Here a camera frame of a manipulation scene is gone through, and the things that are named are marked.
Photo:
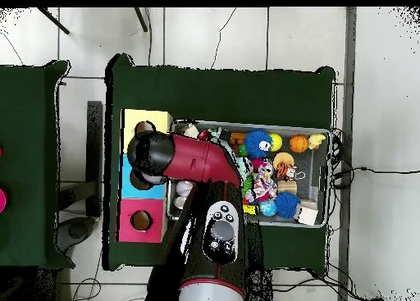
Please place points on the mint green waffle cloth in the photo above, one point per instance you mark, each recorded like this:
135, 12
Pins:
244, 168

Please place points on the toy hamburger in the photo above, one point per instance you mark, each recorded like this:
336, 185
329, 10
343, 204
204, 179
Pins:
283, 156

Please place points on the blue spiky ball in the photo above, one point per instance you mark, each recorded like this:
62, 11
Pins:
287, 205

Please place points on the orange toy basketball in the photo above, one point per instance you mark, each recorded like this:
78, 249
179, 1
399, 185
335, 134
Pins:
299, 144

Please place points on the dark green side table cloth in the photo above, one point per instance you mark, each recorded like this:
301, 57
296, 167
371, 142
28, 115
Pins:
29, 117

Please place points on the pink plastic cup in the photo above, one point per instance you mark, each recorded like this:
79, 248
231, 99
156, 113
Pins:
1, 201

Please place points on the dark green tablecloth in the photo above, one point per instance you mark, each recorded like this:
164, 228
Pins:
213, 94

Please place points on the pale lavender ball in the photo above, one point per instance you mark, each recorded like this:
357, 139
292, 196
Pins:
183, 188

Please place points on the cream yellow waffle cloth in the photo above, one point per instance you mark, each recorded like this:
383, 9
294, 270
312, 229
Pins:
191, 131

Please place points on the wooden box with three holes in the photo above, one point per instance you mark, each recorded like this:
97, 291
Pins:
141, 232

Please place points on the yellow foam bone toy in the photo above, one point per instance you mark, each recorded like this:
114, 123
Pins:
316, 140

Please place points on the plain wooden cube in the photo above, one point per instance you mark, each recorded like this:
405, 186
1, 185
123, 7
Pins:
306, 215

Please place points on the blue fuzzy monster toy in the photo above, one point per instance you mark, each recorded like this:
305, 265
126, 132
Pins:
257, 144

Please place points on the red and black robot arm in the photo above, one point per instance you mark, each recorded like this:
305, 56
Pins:
197, 160

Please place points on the grey round stand base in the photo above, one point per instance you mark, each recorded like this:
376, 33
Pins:
77, 232

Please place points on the yellow smooth ball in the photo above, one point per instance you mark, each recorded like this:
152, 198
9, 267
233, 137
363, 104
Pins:
276, 142

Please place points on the black tripod leg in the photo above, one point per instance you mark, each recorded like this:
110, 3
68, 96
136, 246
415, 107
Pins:
141, 19
54, 20

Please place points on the crushed red drink can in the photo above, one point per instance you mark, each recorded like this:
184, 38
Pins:
204, 135

